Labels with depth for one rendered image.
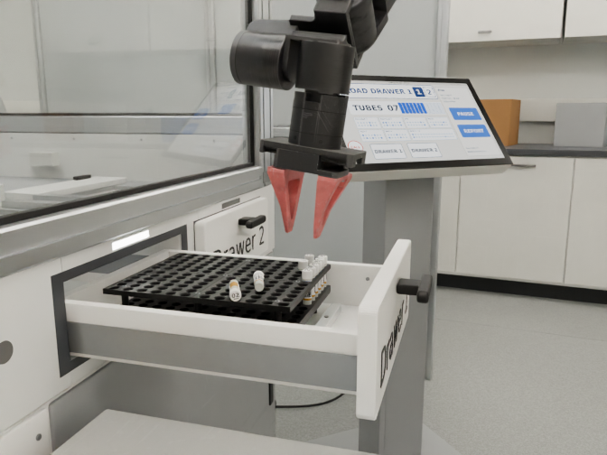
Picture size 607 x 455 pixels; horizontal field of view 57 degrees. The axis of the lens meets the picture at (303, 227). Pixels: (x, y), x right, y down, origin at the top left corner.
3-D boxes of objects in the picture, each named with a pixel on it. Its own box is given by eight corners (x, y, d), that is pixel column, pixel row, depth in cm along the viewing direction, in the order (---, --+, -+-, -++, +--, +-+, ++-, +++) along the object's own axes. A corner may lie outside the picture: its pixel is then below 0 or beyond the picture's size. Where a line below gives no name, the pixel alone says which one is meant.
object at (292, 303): (331, 268, 74) (331, 264, 74) (290, 312, 57) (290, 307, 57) (317, 267, 74) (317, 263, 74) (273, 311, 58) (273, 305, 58)
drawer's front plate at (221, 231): (268, 249, 116) (267, 197, 114) (206, 291, 89) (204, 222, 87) (260, 248, 117) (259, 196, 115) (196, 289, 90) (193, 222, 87)
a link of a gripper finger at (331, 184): (285, 223, 66) (296, 143, 64) (343, 236, 64) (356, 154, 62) (263, 235, 60) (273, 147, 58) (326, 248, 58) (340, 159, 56)
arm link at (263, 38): (361, -33, 56) (372, 32, 64) (259, -38, 60) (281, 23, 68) (322, 58, 52) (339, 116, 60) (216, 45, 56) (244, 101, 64)
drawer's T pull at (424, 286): (432, 284, 65) (433, 273, 65) (427, 305, 58) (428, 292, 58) (401, 282, 66) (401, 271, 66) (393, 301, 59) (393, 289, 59)
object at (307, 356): (394, 308, 76) (396, 264, 75) (359, 397, 52) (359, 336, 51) (137, 283, 88) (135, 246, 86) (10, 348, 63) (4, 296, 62)
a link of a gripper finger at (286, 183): (281, 222, 66) (291, 143, 64) (339, 235, 64) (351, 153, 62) (257, 233, 60) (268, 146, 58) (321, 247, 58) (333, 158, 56)
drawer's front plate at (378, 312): (408, 315, 78) (411, 238, 76) (374, 423, 51) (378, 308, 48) (396, 314, 78) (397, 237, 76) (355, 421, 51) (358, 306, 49)
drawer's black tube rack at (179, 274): (330, 310, 75) (331, 263, 74) (290, 366, 58) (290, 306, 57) (181, 295, 81) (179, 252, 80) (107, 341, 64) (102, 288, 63)
